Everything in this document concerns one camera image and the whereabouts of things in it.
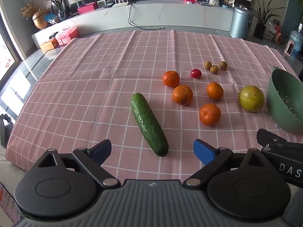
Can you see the orange box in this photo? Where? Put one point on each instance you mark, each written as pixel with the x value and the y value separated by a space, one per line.
pixel 49 45

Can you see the white router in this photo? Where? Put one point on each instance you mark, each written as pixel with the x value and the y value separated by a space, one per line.
pixel 120 4

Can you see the white marble cabinet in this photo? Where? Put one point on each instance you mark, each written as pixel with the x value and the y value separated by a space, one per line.
pixel 177 14

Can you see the colourful printed sheet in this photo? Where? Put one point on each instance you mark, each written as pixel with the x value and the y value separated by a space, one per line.
pixel 8 203

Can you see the tall potted plant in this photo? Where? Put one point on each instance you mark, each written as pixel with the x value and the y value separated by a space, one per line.
pixel 261 28

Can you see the golden round vase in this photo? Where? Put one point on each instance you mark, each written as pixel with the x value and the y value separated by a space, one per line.
pixel 40 20

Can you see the brown longan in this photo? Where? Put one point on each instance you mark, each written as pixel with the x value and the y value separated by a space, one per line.
pixel 223 65
pixel 207 65
pixel 214 69

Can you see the small white clock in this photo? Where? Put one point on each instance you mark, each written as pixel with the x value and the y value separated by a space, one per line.
pixel 101 3

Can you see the pink carton pack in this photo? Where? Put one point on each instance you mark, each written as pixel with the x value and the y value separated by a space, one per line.
pixel 67 36

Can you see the blue water jug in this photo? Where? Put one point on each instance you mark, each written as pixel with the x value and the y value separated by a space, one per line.
pixel 296 39

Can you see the red cherry tomato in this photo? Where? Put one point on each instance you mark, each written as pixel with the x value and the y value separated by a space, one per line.
pixel 196 73

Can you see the dried flower bunch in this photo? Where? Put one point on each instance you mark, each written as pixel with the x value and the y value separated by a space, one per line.
pixel 28 9

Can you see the white plastic bag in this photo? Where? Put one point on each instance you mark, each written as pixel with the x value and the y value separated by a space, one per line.
pixel 269 32

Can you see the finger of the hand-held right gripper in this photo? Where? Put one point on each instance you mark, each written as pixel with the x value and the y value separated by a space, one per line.
pixel 269 137

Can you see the small red white appliance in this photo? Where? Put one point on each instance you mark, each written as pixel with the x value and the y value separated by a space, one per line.
pixel 289 47

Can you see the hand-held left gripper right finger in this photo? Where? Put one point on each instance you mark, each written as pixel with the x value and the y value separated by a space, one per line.
pixel 203 151

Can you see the red snack bag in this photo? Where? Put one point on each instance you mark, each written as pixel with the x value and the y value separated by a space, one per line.
pixel 278 35

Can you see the blue snack bag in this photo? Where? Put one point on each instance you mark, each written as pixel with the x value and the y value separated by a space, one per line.
pixel 51 18

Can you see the yellow-green pomelo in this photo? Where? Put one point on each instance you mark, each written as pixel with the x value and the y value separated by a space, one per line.
pixel 251 98

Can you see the green colander bowl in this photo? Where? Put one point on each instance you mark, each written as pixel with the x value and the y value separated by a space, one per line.
pixel 281 101

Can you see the pink gift box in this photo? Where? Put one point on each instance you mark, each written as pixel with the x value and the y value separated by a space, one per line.
pixel 87 8

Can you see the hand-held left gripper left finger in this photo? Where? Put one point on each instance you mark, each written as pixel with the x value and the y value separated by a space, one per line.
pixel 102 150

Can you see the black chair part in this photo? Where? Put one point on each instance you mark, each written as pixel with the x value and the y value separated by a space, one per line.
pixel 4 130

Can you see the silver-blue trash can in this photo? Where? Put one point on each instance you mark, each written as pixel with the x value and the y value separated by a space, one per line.
pixel 240 23

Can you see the orange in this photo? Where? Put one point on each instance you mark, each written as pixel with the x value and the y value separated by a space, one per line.
pixel 210 114
pixel 215 91
pixel 182 95
pixel 171 78

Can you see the pink checked tablecloth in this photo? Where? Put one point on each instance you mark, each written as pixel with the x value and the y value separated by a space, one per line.
pixel 94 87

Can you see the potted plant in glass vase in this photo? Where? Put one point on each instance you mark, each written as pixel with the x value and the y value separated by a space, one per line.
pixel 60 2

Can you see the green cucumber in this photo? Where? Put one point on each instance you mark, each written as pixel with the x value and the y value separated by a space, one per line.
pixel 149 124

